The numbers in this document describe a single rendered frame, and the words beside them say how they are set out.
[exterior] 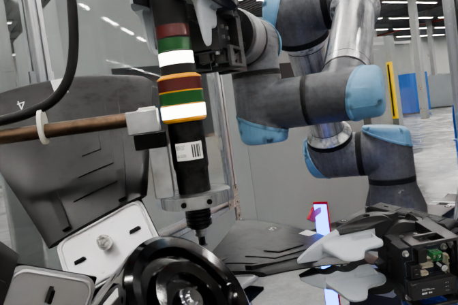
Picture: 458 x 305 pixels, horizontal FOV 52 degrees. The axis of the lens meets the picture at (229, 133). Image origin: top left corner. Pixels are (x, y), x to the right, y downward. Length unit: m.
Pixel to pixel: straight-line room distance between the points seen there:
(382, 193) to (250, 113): 0.61
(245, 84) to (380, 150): 0.59
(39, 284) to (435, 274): 0.38
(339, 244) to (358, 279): 0.05
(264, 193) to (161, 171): 3.99
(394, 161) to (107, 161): 0.84
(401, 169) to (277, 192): 3.36
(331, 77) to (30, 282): 0.47
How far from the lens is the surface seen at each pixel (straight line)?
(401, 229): 0.57
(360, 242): 0.54
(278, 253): 0.57
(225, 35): 0.55
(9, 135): 0.49
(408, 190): 1.24
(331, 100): 0.67
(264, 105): 0.69
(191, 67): 0.46
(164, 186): 0.46
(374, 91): 0.66
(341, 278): 0.56
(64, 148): 0.54
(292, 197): 4.66
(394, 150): 1.22
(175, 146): 0.46
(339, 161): 1.23
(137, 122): 0.46
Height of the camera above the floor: 1.36
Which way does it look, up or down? 3 degrees down
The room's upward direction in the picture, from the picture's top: 8 degrees counter-clockwise
